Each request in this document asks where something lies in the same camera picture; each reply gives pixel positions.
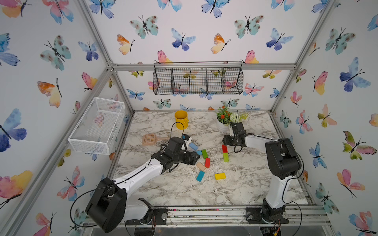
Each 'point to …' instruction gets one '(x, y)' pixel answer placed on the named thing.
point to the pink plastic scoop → (150, 139)
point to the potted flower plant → (225, 117)
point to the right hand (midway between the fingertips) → (228, 138)
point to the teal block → (200, 176)
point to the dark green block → (204, 154)
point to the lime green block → (225, 156)
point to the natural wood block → (201, 166)
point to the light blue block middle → (199, 152)
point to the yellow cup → (181, 119)
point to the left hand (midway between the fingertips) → (195, 154)
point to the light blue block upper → (193, 146)
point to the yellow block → (220, 176)
